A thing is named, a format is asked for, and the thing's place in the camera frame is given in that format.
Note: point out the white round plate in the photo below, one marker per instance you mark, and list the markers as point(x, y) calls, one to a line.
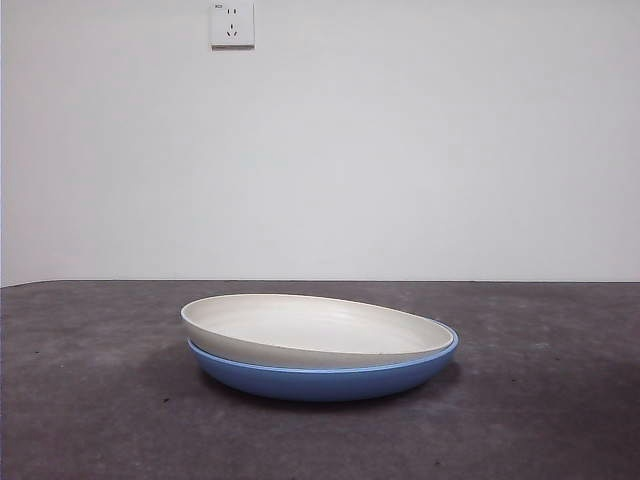
point(310, 325)

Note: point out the white wall socket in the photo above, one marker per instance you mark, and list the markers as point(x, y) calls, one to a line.
point(232, 25)

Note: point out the blue round plate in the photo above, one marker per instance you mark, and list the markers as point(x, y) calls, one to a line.
point(320, 385)

